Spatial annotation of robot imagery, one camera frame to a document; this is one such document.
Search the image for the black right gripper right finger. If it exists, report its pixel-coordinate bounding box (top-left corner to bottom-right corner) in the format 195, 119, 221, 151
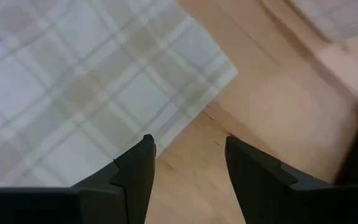
224, 136, 358, 224

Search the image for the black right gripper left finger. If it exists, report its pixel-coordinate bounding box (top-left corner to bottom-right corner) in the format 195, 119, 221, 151
0, 134, 157, 224

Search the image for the off-white towel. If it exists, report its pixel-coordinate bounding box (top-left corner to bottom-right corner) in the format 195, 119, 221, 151
0, 0, 239, 188

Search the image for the white perforated plastic basket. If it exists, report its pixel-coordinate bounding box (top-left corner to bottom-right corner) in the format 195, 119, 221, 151
286, 0, 358, 44

